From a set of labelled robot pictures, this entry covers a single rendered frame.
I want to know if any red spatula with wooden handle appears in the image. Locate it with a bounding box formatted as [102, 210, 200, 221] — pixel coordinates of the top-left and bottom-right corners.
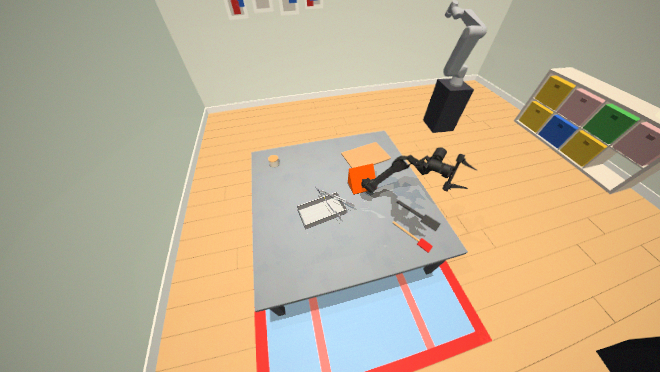
[393, 222, 433, 253]

